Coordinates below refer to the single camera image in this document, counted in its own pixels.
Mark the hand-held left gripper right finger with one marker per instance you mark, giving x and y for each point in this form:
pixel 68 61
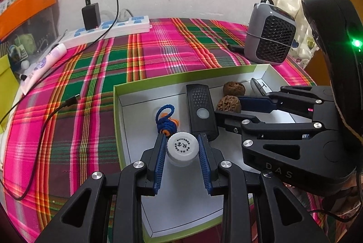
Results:
pixel 204 163

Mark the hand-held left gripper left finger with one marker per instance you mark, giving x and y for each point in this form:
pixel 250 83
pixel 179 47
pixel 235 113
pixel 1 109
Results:
pixel 160 163

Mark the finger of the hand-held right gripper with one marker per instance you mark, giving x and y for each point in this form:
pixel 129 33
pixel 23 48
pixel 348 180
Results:
pixel 249 122
pixel 255 104

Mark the white round case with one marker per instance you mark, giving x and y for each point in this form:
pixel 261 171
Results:
pixel 258 86

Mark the brown walnut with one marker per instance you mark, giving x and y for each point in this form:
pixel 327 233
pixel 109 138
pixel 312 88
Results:
pixel 232 88
pixel 228 104

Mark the white printed bottle cap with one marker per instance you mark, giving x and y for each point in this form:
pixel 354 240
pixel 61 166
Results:
pixel 183 146

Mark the green and white cardboard box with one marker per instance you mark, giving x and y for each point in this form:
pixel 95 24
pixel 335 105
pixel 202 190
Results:
pixel 175 203

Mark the black handheld device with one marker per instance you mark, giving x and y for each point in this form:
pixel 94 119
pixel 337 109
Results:
pixel 200 106

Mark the grey fan heater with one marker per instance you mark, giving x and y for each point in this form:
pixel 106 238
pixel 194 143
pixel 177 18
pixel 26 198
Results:
pixel 269 33

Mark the pink green plaid tablecloth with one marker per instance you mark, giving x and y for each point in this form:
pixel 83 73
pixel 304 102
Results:
pixel 85 75

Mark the white power strip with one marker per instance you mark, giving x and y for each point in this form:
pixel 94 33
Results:
pixel 133 23

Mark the pink and white tube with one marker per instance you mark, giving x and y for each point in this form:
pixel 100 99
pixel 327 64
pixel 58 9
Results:
pixel 45 64

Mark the black charger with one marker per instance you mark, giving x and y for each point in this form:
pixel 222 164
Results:
pixel 91 17

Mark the yellow-green cardboard box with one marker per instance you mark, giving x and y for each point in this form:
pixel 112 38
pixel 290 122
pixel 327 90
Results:
pixel 4 69

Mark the glass tank with orange lid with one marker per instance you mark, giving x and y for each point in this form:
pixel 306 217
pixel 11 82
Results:
pixel 28 1

